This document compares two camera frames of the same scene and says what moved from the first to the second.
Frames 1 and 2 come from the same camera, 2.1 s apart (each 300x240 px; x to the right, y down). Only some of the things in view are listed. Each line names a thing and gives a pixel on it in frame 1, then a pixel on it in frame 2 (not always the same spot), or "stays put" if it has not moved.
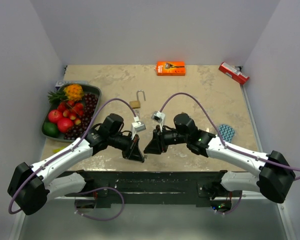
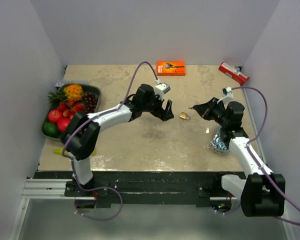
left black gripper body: x=122 y=142 -> x=154 y=106
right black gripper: x=158 y=144 -> x=205 y=109
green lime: x=50 y=129 stays put
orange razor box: x=170 y=68 stays put
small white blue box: x=60 y=83 stays put
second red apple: x=64 y=124 stays put
